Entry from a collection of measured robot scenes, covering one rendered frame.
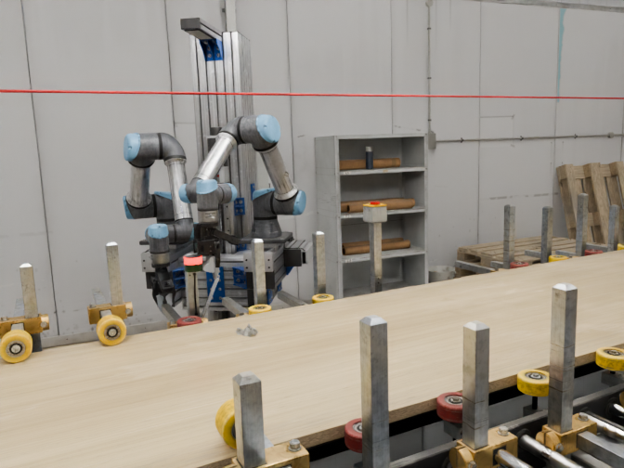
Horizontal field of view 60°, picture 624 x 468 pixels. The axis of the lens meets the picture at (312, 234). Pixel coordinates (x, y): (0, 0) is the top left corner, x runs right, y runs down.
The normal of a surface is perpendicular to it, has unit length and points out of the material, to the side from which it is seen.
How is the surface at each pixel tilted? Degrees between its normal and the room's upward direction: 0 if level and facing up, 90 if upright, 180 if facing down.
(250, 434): 90
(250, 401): 90
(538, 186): 90
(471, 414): 90
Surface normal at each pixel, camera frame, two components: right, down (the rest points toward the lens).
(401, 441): 0.44, 0.12
